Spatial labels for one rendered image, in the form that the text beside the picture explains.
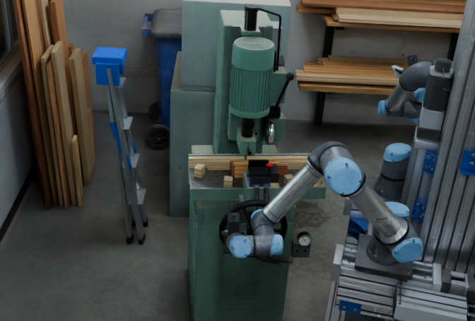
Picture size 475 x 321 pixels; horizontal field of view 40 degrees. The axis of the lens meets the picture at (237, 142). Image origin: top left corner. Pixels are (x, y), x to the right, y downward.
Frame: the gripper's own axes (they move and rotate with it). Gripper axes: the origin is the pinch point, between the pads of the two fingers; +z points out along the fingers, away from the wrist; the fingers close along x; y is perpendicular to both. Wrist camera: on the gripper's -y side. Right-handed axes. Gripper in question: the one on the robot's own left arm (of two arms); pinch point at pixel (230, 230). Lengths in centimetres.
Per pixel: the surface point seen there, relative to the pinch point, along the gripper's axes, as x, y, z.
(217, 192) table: -3.3, -14.4, 18.8
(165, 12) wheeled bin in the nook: -22, -135, 214
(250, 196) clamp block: 9.7, -13.3, 8.5
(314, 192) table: 40.1, -13.8, 19.2
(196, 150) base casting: -9, -33, 68
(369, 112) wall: 147, -65, 263
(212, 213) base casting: -5.1, -4.8, 24.3
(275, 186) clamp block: 20.2, -17.4, 7.9
